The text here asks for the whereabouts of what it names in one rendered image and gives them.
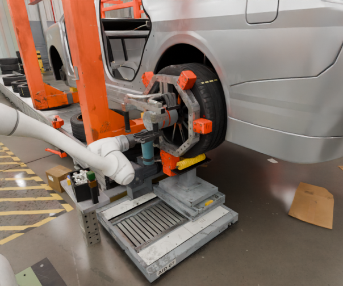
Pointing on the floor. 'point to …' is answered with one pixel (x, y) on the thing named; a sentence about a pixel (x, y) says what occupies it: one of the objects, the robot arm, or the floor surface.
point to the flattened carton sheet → (313, 205)
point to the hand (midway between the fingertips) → (155, 133)
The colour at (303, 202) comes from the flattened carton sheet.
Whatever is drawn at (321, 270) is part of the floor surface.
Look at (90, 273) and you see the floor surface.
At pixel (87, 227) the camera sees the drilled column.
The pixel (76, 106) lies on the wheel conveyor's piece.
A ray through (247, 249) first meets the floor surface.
